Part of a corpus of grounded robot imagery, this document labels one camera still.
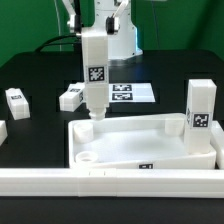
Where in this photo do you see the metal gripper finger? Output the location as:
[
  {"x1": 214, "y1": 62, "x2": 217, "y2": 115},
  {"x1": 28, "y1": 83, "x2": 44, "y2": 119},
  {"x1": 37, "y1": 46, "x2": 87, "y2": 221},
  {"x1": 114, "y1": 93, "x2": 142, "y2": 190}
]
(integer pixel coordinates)
[
  {"x1": 106, "y1": 0, "x2": 129, "y2": 35},
  {"x1": 62, "y1": 0, "x2": 82, "y2": 35}
]

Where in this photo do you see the white desk top tray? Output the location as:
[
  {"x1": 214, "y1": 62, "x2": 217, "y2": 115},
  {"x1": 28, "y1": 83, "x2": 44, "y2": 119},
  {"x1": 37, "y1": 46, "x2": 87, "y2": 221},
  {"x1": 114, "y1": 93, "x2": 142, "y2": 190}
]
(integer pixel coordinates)
[{"x1": 68, "y1": 113, "x2": 216, "y2": 169}]

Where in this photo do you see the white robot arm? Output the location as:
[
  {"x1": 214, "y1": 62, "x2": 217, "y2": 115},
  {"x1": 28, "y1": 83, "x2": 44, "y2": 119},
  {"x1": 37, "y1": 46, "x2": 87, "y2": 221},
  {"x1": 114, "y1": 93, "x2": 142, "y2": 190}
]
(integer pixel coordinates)
[{"x1": 62, "y1": 0, "x2": 143, "y2": 61}]

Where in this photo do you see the fiducial marker sheet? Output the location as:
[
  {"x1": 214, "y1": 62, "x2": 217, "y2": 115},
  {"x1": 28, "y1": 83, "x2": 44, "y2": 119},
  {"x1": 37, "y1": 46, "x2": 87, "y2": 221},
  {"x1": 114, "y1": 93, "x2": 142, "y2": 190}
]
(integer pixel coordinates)
[{"x1": 109, "y1": 83, "x2": 155, "y2": 103}]

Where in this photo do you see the black cable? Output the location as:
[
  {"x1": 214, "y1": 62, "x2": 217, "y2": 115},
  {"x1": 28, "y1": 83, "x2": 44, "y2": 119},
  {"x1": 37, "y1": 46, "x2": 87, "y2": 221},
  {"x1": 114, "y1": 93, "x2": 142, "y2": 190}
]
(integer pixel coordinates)
[{"x1": 34, "y1": 33, "x2": 84, "y2": 53}]

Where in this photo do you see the white right fence rail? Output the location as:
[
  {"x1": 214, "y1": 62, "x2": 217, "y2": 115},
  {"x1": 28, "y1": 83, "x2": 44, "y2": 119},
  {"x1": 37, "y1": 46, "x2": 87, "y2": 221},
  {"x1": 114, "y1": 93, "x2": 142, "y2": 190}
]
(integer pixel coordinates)
[{"x1": 211, "y1": 121, "x2": 224, "y2": 170}]

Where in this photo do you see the white fence rail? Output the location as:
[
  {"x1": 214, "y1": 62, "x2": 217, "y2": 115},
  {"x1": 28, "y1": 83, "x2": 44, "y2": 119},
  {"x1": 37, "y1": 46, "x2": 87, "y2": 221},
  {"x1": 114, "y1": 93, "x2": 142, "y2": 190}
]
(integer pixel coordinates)
[
  {"x1": 211, "y1": 121, "x2": 224, "y2": 170},
  {"x1": 0, "y1": 168, "x2": 224, "y2": 198}
]

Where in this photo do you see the white front fence rail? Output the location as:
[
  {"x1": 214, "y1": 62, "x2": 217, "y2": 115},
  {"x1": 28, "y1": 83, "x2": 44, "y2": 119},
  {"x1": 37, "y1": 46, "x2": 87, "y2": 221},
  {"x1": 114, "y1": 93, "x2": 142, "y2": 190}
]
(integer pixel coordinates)
[{"x1": 0, "y1": 168, "x2": 224, "y2": 198}]

